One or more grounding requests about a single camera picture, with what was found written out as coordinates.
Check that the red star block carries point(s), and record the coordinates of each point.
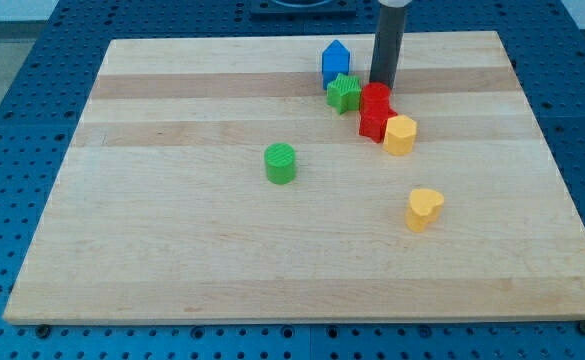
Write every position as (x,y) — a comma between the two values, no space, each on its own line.
(373,125)

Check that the green star block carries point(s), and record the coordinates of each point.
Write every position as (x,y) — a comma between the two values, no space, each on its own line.
(343,93)

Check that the green cylinder block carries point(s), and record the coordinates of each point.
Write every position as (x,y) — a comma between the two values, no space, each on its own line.
(280,163)

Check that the red cylinder block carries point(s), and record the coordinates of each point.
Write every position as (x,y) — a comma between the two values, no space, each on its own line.
(375,98)

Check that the yellow hexagon block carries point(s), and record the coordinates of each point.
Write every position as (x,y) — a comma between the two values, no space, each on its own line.
(400,135)

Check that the blue house-shaped block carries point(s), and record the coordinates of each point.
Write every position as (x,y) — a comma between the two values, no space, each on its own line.
(335,60)

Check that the light wooden board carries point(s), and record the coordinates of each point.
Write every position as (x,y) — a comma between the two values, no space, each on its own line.
(162,213)

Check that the yellow heart block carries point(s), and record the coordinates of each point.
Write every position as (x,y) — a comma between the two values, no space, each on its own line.
(424,207)

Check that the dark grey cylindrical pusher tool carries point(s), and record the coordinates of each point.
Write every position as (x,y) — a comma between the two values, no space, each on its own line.
(388,39)

